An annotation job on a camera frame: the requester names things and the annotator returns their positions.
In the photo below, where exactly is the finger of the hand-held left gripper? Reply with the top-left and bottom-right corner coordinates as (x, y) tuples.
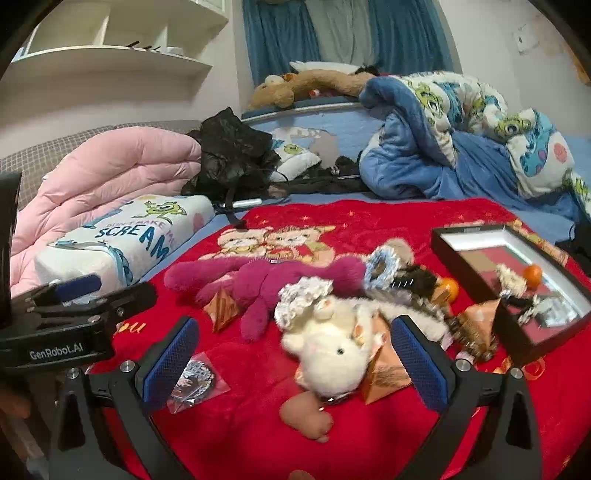
(28, 281), (158, 333)
(11, 274), (102, 319)

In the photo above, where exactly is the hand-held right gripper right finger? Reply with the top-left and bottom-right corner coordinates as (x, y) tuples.
(389, 315), (543, 480)

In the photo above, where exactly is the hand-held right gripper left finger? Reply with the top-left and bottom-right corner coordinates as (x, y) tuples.
(48, 315), (201, 480)

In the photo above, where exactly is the white plush sheep toy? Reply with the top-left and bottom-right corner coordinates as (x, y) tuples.
(281, 298), (386, 402)

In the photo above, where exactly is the black cardboard box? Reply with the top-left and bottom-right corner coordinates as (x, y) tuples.
(431, 220), (591, 358)

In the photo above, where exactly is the cream scrunchie with black trim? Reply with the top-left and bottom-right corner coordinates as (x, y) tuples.
(495, 263), (528, 297)

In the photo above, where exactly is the clear packet with barcode label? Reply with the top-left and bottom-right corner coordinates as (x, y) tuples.
(501, 293), (580, 328)

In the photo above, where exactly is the person's left hand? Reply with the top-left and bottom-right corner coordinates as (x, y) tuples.
(0, 387), (31, 421)

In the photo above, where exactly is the orange triangular packet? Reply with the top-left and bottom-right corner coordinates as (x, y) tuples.
(360, 314), (414, 406)
(203, 288), (243, 333)
(457, 298), (502, 356)

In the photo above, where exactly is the white printed pillow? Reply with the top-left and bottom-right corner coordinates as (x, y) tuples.
(34, 194), (217, 289)

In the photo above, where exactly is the white and brown fluffy clip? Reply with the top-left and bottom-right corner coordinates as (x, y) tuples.
(379, 295), (451, 342)

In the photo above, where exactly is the dark brown hair clip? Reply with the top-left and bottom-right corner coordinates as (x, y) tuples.
(388, 265), (439, 294)

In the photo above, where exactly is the red printed blanket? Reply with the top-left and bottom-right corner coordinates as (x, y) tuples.
(88, 198), (591, 480)

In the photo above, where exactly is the blue and white scrunchie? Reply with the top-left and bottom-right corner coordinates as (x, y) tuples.
(364, 244), (402, 289)

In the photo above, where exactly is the magenta plush bear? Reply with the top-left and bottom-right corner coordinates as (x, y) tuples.
(164, 256), (368, 342)

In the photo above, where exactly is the pink quilt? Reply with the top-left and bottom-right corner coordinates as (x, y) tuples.
(9, 127), (206, 296)

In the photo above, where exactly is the small brown plush toy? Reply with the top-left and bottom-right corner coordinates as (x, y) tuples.
(279, 391), (334, 444)

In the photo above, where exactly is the silver satin scrunchie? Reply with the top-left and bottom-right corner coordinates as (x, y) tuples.
(274, 277), (334, 329)

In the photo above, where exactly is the black clothing pile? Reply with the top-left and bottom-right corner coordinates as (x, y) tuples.
(182, 107), (282, 199)

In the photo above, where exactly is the black garment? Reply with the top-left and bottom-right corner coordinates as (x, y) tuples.
(272, 157), (370, 195)

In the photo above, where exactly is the small printed pillow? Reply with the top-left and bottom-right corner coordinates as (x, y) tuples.
(270, 127), (322, 178)

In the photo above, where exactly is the blue monster printed blanket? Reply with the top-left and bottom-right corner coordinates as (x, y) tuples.
(359, 71), (591, 222)

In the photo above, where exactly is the blue bed sheet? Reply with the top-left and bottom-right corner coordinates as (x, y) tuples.
(242, 104), (591, 222)

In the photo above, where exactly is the brown teddy bear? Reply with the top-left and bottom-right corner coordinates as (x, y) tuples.
(249, 69), (377, 109)

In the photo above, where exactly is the blue curtain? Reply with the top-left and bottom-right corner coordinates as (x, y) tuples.
(369, 0), (455, 75)
(242, 0), (321, 88)

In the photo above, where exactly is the grey curtain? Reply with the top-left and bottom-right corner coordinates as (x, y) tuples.
(309, 0), (377, 68)

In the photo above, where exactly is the brown bead bracelet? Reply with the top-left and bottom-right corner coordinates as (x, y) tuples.
(445, 318), (499, 365)

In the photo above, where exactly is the beige fluffy hair tie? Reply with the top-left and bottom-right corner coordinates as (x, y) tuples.
(385, 237), (415, 266)

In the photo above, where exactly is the white wall shelf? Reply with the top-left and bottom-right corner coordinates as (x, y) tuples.
(9, 0), (230, 104)

